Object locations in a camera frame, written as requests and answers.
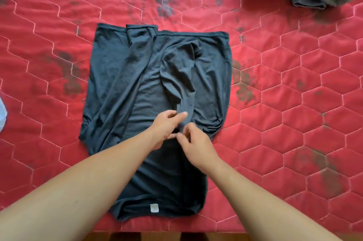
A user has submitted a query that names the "person's left hand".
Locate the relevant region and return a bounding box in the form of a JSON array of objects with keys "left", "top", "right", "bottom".
[{"left": 147, "top": 110, "right": 189, "bottom": 151}]

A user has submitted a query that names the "red quilted mattress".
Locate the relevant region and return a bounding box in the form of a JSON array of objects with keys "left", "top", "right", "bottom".
[{"left": 0, "top": 0, "right": 363, "bottom": 233}]

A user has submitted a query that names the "person's right hand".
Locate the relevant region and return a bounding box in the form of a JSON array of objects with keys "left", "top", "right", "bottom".
[{"left": 175, "top": 122, "right": 222, "bottom": 175}]

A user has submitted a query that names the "person's left forearm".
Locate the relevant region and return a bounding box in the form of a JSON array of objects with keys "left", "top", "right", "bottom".
[{"left": 0, "top": 130, "right": 159, "bottom": 241}]

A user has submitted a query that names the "white button shirt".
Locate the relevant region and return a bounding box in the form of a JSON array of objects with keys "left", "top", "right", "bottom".
[{"left": 0, "top": 97, "right": 8, "bottom": 132}]

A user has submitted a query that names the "person's right forearm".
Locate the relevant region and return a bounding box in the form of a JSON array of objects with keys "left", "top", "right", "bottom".
[{"left": 209, "top": 158, "right": 341, "bottom": 241}]

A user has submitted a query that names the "black long-sleeve shirt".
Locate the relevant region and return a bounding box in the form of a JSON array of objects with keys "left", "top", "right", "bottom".
[{"left": 79, "top": 23, "right": 233, "bottom": 221}]

